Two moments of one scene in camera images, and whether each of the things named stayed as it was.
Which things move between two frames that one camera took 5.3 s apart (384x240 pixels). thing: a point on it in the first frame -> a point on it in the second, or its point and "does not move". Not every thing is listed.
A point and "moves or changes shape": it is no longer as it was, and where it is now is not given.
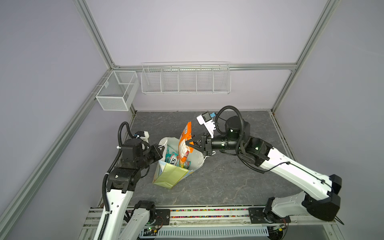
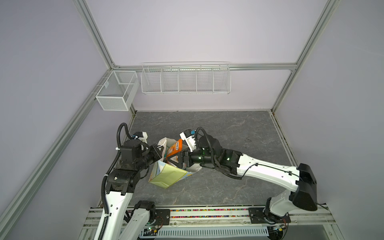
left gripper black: [158, 155] does not move
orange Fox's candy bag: [184, 149] moves or changes shape
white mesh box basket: [118, 92] does not move
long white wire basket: [186, 77] does not move
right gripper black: [205, 148] -> [184, 154]
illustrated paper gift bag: [169, 171] does not move
